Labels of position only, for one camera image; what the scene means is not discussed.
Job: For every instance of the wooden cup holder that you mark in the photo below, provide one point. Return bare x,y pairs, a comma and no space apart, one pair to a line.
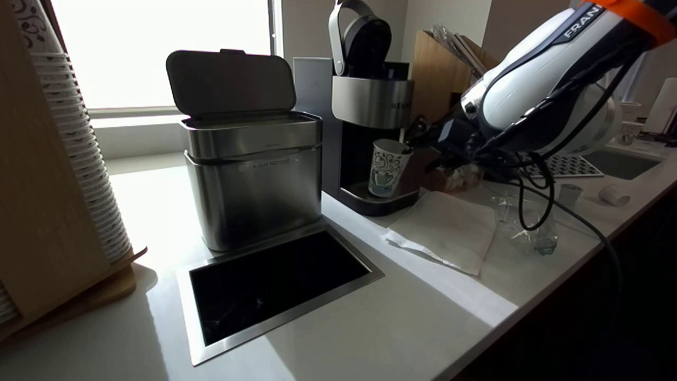
34,212

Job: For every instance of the wooden condiment organizer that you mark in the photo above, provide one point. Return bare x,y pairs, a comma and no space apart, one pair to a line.
434,78

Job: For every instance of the patterned white paper cup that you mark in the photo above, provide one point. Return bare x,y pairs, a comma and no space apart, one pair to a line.
385,170

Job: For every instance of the recessed counter sink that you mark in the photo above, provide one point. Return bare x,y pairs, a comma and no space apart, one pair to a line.
624,164

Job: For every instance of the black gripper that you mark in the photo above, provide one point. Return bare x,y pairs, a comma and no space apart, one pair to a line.
458,140

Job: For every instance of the black silver pod coffeemaker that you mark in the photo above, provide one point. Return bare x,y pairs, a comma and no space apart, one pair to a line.
371,102

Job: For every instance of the white box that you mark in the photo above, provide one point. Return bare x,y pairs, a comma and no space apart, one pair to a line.
664,107

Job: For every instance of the small white container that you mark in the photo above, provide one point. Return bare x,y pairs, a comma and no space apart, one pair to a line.
632,128

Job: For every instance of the small clear packet bag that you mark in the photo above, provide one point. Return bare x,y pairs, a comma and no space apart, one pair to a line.
567,195

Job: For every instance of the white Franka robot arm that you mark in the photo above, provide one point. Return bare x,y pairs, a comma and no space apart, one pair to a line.
535,78

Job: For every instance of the short paper cup stack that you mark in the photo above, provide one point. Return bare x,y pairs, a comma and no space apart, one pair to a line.
4,306

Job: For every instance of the bright window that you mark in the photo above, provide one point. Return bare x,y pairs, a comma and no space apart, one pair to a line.
141,49

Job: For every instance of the stainless steel lidded bin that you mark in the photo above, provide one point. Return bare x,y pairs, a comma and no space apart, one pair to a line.
255,191

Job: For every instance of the tall paper cup stack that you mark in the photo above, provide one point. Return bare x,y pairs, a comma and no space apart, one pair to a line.
76,155

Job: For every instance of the loose white coffee pod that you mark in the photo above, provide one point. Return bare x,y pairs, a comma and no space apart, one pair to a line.
614,198

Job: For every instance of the steel framed counter trash chute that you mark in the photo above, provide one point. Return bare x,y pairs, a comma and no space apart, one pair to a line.
275,283

